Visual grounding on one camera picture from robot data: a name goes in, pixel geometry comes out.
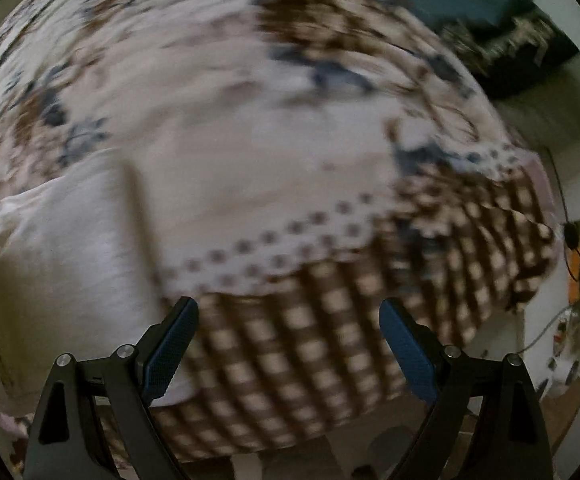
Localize dark floral pillow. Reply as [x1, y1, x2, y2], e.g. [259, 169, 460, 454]
[437, 7, 580, 102]

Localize black cable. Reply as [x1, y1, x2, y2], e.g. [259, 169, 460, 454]
[544, 146, 580, 283]

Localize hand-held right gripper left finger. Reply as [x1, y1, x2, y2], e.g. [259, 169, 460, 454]
[22, 296, 201, 480]

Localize floral checkered bedspread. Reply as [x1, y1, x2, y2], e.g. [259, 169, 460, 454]
[0, 0, 561, 462]

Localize white pants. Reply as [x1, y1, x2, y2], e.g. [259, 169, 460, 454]
[0, 151, 198, 409]

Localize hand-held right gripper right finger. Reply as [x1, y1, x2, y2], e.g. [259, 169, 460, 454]
[379, 297, 555, 480]

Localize orange object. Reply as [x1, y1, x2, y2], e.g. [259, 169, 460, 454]
[567, 247, 580, 307]

